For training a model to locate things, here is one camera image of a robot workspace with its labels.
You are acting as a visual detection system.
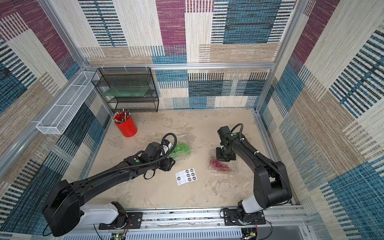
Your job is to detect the clear box green grapes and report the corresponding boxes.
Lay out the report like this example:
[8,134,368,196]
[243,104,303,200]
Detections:
[169,135,192,161]

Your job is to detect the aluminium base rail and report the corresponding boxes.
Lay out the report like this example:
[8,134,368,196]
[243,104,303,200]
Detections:
[53,205,310,240]

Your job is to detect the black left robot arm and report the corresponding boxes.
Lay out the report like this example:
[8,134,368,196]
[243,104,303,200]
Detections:
[43,140,175,237]

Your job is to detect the white wire mesh basket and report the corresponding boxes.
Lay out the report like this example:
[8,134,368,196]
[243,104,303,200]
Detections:
[36,71,95,135]

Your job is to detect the black wire mesh shelf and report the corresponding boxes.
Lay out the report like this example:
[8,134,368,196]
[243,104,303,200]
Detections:
[91,67,160,113]

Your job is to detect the white sticker sheet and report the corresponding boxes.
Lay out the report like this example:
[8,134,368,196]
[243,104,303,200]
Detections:
[175,168,198,186]

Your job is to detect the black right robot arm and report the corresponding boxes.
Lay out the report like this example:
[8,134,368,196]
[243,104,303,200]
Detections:
[216,123,292,226]

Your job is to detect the clear box red grapes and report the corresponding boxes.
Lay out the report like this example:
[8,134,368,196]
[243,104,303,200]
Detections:
[208,156,233,174]

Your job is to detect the green tray on shelf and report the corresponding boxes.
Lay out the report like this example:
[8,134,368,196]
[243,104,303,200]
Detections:
[102,87,150,97]

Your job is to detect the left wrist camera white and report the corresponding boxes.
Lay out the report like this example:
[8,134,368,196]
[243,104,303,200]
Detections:
[162,140,173,154]

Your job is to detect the pens in cup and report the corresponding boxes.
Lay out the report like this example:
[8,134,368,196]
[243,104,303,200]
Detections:
[113,109,131,124]

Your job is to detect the red pen cup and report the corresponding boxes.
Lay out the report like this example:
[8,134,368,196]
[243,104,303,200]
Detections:
[115,116,138,138]

